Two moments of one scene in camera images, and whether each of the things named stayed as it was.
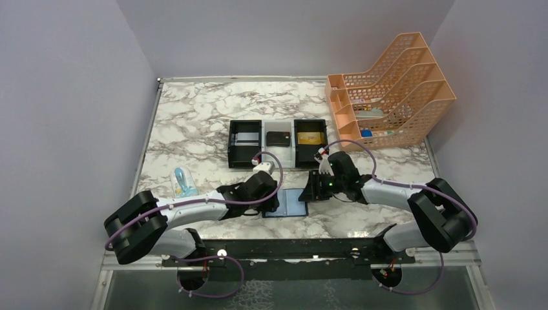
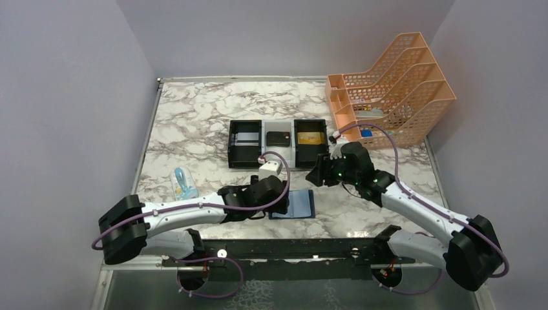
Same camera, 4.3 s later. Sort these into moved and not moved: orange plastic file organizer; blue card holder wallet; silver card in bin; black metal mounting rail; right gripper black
Moved: right gripper black; blue card holder wallet
Not moved: silver card in bin; black metal mounting rail; orange plastic file organizer
